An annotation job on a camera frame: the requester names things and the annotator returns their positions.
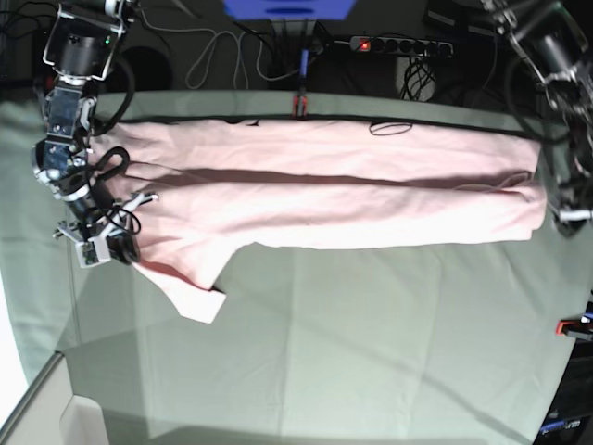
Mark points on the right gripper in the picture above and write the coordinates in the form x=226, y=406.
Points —
x=111, y=227

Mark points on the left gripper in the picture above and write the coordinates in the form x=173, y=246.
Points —
x=571, y=194

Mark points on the pink t-shirt black print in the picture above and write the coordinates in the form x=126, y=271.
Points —
x=314, y=184

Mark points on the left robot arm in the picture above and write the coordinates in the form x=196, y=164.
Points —
x=547, y=39

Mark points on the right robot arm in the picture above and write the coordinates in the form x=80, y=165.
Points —
x=81, y=49

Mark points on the red clamp right edge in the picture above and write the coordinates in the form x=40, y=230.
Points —
x=578, y=328

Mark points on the white bin corner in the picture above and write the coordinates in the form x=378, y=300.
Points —
x=83, y=423

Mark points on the red clamp top centre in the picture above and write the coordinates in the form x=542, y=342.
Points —
x=299, y=108

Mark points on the black power strip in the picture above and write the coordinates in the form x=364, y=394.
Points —
x=402, y=47

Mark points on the blue box top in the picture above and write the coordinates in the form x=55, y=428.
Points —
x=288, y=9

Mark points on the blue clamp handle centre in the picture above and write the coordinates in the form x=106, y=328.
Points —
x=304, y=63

